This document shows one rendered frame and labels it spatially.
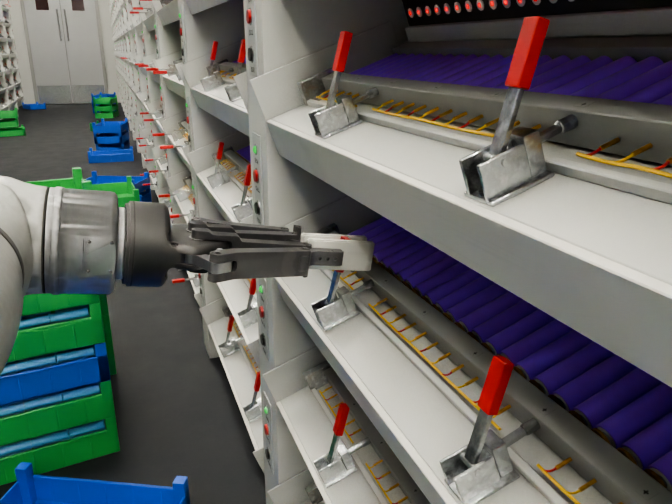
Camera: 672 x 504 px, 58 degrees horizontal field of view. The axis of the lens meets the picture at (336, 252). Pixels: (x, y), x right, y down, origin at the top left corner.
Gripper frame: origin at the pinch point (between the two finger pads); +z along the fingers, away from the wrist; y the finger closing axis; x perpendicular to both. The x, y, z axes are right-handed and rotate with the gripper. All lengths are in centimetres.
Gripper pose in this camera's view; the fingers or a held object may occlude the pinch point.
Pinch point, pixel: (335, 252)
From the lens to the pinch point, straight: 60.5
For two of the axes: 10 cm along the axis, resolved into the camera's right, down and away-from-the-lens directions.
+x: 1.4, -9.5, -2.6
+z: 9.3, 0.4, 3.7
